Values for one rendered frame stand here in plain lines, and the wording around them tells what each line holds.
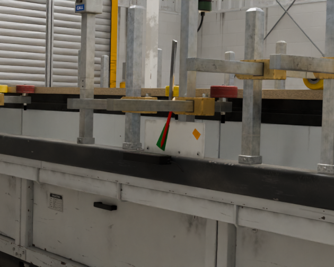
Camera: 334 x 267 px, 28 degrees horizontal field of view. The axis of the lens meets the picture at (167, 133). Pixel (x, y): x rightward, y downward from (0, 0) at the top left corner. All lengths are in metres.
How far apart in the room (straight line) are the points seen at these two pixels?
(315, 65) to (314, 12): 9.17
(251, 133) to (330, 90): 0.26
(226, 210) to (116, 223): 0.85
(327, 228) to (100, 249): 1.29
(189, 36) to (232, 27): 9.79
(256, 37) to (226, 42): 10.02
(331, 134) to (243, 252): 0.68
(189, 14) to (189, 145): 0.37
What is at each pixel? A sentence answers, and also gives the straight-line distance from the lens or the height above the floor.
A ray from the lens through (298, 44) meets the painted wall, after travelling 10.74.
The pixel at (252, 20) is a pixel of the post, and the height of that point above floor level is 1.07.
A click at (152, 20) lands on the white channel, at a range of 3.56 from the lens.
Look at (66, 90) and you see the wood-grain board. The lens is 2.79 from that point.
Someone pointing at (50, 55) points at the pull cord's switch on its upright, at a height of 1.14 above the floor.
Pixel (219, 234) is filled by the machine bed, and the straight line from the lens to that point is 2.14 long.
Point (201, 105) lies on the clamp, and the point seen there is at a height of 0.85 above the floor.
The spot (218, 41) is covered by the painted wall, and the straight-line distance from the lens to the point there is 11.91.
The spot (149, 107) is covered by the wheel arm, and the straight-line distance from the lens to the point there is 1.76.
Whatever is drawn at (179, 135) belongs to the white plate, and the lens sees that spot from 1.91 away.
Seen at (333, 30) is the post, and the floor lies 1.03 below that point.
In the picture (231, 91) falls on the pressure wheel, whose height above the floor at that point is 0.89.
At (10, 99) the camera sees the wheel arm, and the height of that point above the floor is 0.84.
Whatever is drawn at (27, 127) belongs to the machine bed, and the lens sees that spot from 3.08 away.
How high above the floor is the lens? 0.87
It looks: 3 degrees down
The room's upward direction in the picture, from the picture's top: 2 degrees clockwise
